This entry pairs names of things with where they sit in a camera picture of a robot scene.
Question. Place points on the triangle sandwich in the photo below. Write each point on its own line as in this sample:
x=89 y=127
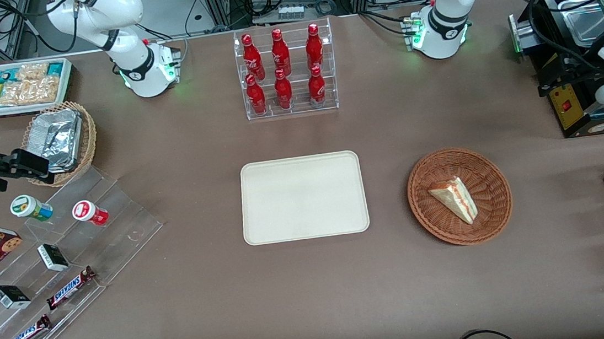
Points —
x=455 y=199

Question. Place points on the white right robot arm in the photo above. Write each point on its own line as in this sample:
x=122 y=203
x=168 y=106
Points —
x=126 y=9

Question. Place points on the light wicker basket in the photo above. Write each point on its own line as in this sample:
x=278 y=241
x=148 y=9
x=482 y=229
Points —
x=89 y=137

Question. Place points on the cream plastic tray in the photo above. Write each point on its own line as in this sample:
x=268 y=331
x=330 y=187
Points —
x=303 y=197

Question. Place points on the brown wicker basket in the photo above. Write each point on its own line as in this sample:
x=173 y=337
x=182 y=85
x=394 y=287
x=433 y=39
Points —
x=479 y=163

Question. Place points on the aluminium foil containers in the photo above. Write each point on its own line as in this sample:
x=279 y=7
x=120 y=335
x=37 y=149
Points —
x=58 y=137

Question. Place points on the green lid cup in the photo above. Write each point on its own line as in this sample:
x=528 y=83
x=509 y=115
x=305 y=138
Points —
x=28 y=207

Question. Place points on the red lid cup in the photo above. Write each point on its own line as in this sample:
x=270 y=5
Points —
x=87 y=212

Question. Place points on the clear cracker bag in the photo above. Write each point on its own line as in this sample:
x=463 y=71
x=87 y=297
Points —
x=28 y=91
x=32 y=71

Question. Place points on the small black box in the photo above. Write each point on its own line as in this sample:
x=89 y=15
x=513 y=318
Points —
x=53 y=257
x=10 y=297

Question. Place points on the teal snack packet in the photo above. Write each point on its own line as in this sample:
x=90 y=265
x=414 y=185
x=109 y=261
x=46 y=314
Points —
x=4 y=76
x=55 y=69

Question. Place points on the white snack bin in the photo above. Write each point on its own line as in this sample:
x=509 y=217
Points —
x=68 y=75

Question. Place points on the clear acrylic stepped display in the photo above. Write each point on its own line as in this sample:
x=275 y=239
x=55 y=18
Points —
x=119 y=231

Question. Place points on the red cola bottle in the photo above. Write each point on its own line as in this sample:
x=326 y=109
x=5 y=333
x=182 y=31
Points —
x=314 y=49
x=256 y=97
x=283 y=92
x=280 y=54
x=252 y=58
x=317 y=88

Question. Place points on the clear acrylic bottle rack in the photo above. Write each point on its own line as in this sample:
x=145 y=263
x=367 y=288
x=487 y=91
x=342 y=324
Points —
x=301 y=108

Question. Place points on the white power strip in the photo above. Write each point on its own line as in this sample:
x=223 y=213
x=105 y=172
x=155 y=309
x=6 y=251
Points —
x=291 y=12

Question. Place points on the steel food pan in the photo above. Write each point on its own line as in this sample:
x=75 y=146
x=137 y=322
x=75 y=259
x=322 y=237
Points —
x=583 y=26

